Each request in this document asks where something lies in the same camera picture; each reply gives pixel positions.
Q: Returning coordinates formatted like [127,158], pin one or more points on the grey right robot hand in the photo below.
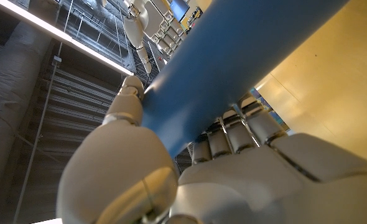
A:
[152,18]

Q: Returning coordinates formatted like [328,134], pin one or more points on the blue metal bottle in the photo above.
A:
[227,62]

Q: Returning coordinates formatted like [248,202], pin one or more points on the blue monitor screen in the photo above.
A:
[179,9]

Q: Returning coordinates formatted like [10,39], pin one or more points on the ceiling light strip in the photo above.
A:
[62,35]

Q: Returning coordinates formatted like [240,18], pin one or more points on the metal ceiling conduit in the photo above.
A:
[56,59]

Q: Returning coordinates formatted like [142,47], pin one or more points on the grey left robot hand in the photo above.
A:
[233,186]

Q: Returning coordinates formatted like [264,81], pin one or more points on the insulated ceiling duct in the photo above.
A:
[9,93]

